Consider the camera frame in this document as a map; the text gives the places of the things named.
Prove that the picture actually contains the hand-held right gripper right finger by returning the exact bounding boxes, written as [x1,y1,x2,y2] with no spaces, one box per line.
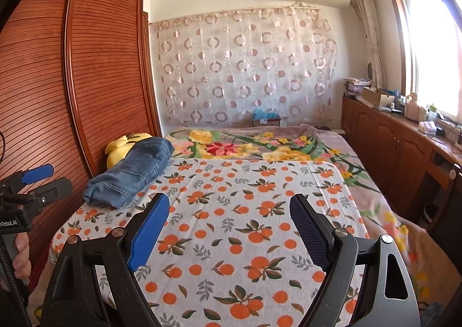
[289,194,421,327]

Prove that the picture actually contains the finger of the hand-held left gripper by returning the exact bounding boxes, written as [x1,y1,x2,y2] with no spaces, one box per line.
[0,178,73,208]
[0,164,55,194]

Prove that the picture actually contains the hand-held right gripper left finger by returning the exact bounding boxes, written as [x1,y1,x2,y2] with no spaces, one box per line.
[40,193,171,327]

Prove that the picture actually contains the blue denim pants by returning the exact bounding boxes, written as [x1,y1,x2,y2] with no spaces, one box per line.
[83,137,176,209]

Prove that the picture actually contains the person's left hand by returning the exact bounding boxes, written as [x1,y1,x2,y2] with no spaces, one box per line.
[12,231,32,284]

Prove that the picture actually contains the yellow plush toy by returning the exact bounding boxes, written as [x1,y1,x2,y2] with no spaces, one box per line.
[105,132,154,170]

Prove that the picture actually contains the orange fruit print bed sheet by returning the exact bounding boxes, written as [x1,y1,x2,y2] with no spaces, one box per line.
[49,157,370,327]

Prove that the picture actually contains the floral pink blanket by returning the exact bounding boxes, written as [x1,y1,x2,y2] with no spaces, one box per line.
[164,124,462,313]

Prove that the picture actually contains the long wooden cabinet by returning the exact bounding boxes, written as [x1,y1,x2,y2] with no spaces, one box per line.
[341,94,462,230]

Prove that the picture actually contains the small cardboard box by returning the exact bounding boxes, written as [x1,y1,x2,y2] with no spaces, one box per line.
[252,116,282,128]

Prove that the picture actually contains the black trash bin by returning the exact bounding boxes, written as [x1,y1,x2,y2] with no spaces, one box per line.
[423,203,440,231]

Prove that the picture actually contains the wooden slatted wardrobe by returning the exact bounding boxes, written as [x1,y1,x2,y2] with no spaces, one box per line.
[0,0,162,277]

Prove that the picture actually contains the open cardboard box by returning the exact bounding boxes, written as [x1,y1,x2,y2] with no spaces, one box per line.
[362,86,398,107]

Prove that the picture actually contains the stack of papers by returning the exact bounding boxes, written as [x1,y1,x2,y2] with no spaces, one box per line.
[343,77,374,96]

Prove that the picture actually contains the beige jug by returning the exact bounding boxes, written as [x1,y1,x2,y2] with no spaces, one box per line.
[403,92,419,119]

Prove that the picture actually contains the circle pattern sheer curtain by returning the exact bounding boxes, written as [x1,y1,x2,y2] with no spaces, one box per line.
[150,6,338,125]

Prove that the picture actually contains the pale window curtain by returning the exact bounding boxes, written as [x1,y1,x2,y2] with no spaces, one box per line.
[349,0,387,91]

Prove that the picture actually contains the window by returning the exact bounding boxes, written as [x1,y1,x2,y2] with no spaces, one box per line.
[383,0,462,122]

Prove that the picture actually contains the black cable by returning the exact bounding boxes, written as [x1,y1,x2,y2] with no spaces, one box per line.
[0,237,30,327]

